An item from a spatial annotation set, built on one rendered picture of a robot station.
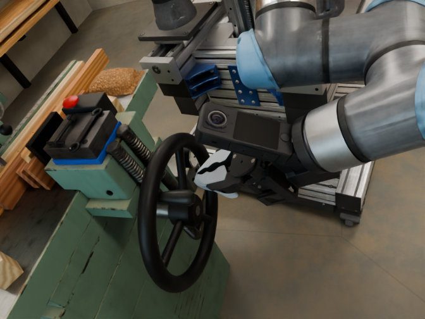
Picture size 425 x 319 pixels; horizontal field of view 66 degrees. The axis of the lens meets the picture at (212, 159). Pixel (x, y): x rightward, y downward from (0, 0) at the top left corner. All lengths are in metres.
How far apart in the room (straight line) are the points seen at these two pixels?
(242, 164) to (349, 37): 0.19
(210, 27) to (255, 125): 0.98
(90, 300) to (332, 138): 0.54
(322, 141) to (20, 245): 0.52
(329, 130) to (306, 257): 1.10
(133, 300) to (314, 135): 0.61
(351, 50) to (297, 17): 0.07
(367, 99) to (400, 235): 1.16
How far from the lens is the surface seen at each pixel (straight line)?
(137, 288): 0.84
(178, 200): 0.49
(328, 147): 0.35
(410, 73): 0.34
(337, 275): 1.39
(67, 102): 0.63
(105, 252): 0.73
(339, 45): 0.40
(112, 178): 0.57
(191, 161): 0.90
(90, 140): 0.55
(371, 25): 0.41
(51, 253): 0.62
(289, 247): 1.44
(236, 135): 0.37
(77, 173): 0.60
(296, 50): 0.40
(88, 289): 0.71
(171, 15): 1.21
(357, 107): 0.34
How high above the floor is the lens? 1.29
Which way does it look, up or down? 45 degrees down
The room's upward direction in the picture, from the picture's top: 25 degrees counter-clockwise
